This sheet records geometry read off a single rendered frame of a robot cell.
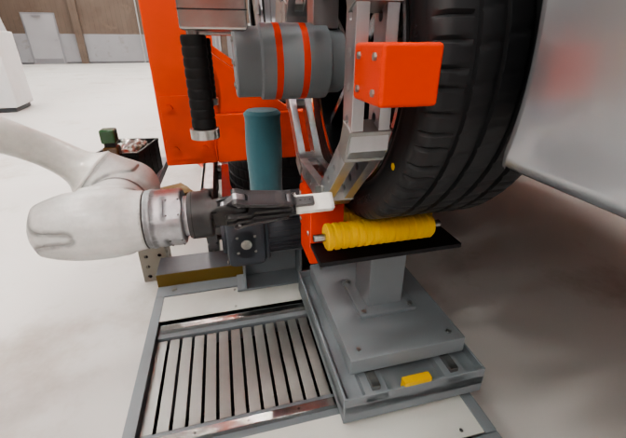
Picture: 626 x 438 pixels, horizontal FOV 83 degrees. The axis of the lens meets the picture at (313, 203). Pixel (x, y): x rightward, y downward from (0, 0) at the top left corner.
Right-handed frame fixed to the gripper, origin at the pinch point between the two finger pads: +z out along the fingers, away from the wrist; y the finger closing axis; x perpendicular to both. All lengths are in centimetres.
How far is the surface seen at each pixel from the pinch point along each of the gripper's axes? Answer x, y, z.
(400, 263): -7.8, -30.6, 27.5
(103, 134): 41, -40, -47
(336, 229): -1.8, -12.5, 7.0
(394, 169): 1.6, 7.5, 12.4
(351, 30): 15.6, 21.7, 4.1
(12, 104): 341, -418, -298
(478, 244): 5, -94, 100
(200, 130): 10.5, 7.5, -16.9
